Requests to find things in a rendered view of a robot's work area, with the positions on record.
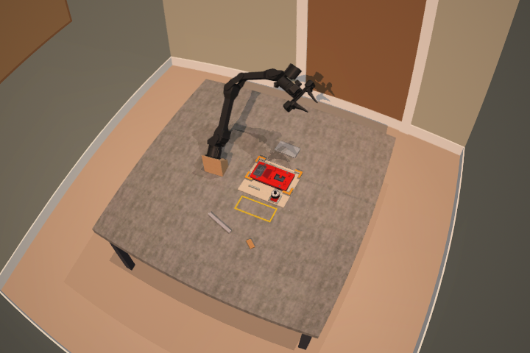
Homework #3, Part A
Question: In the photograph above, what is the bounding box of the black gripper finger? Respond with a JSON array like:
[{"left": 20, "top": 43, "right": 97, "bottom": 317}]
[
  {"left": 306, "top": 87, "right": 318, "bottom": 103},
  {"left": 291, "top": 102, "right": 308, "bottom": 113}
]

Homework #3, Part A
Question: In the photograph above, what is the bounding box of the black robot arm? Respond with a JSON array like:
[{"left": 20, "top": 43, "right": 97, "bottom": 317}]
[{"left": 205, "top": 63, "right": 302, "bottom": 159}]

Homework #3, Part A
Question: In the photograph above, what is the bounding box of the grey flat bar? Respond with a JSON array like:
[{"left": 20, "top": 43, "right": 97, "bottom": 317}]
[{"left": 208, "top": 213, "right": 231, "bottom": 233}]

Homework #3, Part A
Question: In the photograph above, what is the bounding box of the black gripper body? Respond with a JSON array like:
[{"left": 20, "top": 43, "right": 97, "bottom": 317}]
[{"left": 283, "top": 80, "right": 316, "bottom": 112}]

